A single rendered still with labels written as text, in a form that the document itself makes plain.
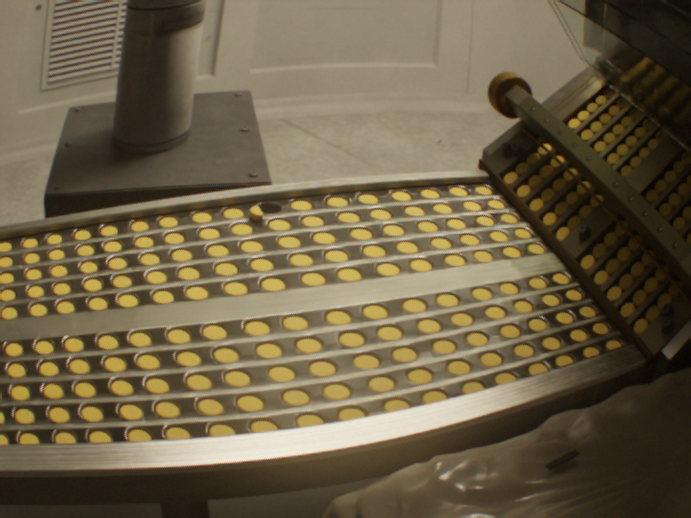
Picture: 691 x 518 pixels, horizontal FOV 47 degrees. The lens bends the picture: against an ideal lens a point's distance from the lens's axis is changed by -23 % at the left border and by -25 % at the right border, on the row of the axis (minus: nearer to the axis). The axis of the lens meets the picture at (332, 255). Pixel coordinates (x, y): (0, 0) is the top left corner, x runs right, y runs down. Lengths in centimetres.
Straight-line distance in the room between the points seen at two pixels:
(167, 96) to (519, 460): 66
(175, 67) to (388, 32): 227
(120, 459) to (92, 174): 59
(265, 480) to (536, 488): 12
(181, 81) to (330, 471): 61
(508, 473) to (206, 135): 70
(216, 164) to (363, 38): 223
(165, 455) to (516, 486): 14
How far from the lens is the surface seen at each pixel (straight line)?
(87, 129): 103
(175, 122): 94
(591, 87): 63
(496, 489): 33
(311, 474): 38
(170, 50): 91
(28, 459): 36
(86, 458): 36
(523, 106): 59
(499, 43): 333
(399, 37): 318
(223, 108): 105
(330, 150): 284
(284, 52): 305
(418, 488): 33
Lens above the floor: 121
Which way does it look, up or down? 31 degrees down
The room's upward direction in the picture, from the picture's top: 6 degrees clockwise
